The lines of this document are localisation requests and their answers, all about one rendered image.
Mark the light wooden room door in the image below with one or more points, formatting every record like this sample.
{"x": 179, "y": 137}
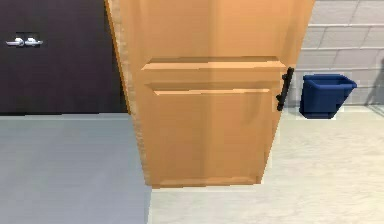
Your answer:
{"x": 206, "y": 126}

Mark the blue bin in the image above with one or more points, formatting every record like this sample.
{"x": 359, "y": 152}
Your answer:
{"x": 323, "y": 98}

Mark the dark brown room door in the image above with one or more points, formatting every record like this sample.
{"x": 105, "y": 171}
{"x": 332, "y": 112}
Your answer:
{"x": 60, "y": 73}

